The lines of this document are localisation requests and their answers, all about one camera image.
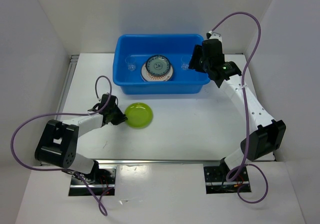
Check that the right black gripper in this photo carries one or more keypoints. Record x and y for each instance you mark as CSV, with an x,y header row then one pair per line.
x,y
194,62

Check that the aluminium rail frame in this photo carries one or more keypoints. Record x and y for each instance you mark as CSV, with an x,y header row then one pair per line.
x,y
185,128

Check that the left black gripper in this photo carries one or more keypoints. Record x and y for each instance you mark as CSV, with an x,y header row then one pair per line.
x,y
121,117

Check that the clear plastic cup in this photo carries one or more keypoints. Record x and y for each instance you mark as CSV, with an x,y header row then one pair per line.
x,y
131,63
185,61

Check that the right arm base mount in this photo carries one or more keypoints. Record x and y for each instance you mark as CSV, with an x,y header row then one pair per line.
x,y
216,183

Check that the orange sunburst plate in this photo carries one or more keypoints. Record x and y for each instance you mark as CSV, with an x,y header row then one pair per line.
x,y
146,76

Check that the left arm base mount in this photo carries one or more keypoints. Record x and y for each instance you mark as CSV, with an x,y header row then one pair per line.
x,y
105,181

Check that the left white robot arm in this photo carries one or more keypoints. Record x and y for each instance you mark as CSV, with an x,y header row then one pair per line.
x,y
58,143

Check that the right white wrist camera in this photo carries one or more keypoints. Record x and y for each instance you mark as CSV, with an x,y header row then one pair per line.
x,y
213,35

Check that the small teal patterned plate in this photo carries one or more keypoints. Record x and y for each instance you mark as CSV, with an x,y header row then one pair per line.
x,y
158,65

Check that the blue plastic bin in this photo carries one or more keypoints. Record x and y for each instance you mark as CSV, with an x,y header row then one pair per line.
x,y
172,46

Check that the green plastic plate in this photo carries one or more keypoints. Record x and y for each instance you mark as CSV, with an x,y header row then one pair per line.
x,y
139,115

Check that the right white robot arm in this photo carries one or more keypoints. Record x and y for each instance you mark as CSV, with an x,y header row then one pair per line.
x,y
264,134

